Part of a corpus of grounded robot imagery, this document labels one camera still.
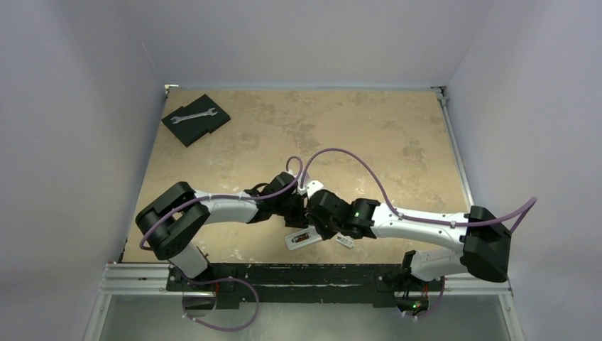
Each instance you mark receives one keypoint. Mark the silver open-end wrench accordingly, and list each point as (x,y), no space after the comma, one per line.
(209,113)

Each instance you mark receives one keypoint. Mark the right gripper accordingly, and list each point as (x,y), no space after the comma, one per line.
(316,218)

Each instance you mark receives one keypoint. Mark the white battery cover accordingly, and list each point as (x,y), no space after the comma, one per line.
(345,241)

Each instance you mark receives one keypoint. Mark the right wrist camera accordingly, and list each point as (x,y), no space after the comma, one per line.
(309,188)

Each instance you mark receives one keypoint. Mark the white remote control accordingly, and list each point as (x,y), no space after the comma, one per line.
(293,243)

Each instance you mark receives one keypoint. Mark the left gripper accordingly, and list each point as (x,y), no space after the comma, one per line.
(300,219)

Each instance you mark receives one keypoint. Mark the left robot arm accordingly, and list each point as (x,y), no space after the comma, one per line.
(172,220)

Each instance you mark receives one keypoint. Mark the black foam pad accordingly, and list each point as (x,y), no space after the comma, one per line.
(188,132)

